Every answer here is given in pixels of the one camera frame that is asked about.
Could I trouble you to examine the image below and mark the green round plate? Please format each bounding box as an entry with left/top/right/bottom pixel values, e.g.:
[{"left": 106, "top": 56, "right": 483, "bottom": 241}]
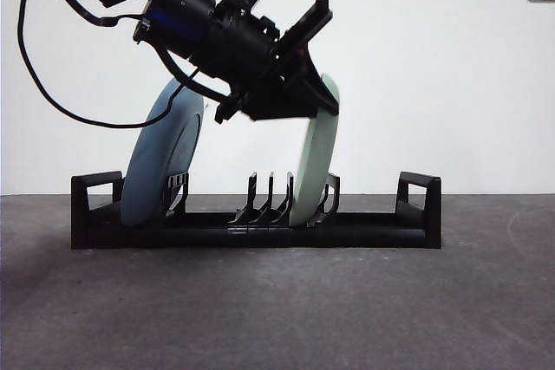
[{"left": 288, "top": 73, "right": 343, "bottom": 229}]

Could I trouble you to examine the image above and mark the blue round plate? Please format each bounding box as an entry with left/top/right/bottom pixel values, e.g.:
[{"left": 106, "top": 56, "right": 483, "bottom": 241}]
[{"left": 120, "top": 79, "right": 206, "bottom": 228}]

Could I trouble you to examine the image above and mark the black plastic plate rack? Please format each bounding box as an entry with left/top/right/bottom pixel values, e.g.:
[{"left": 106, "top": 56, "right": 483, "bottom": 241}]
[{"left": 70, "top": 170, "right": 442, "bottom": 250}]

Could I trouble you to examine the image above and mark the black cable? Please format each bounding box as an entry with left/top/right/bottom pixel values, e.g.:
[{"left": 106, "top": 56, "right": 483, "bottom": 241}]
[
  {"left": 16, "top": 0, "right": 205, "bottom": 129},
  {"left": 62, "top": 0, "right": 151, "bottom": 29}
]

